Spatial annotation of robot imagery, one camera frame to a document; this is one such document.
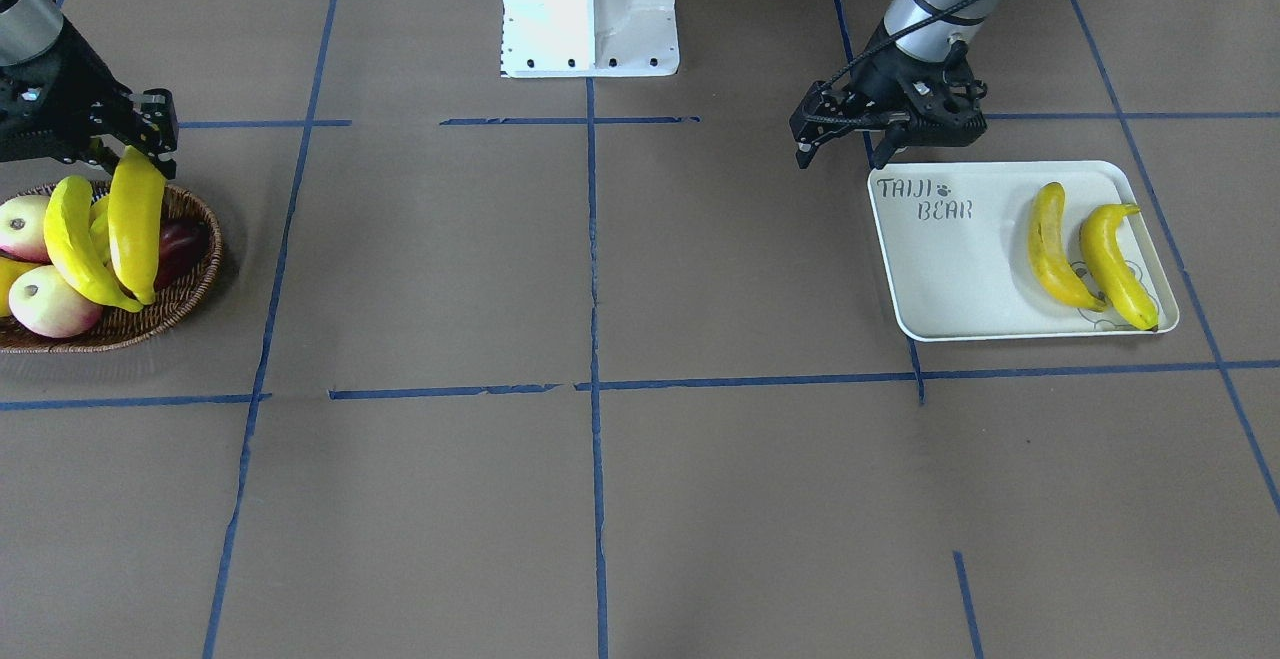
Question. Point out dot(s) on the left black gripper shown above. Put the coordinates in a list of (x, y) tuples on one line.
[(879, 87)]

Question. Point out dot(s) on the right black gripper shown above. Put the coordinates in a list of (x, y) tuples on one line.
[(62, 79)]

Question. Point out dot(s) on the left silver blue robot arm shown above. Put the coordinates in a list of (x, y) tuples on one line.
[(920, 26)]

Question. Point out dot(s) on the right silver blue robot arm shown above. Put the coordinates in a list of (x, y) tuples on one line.
[(28, 29)]

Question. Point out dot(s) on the brown wicker basket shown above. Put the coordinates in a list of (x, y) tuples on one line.
[(175, 301)]

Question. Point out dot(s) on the small yellow banana piece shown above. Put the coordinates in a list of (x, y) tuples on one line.
[(99, 228)]

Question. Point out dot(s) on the white bear print tray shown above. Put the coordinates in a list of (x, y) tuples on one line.
[(954, 242)]

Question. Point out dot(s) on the pink white peach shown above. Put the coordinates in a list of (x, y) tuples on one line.
[(22, 228), (42, 301)]

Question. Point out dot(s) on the dark red fruit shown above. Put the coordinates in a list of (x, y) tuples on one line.
[(183, 244)]

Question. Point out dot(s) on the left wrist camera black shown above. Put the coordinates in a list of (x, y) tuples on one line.
[(826, 113)]

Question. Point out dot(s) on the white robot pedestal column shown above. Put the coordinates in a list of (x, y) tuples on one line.
[(589, 38)]

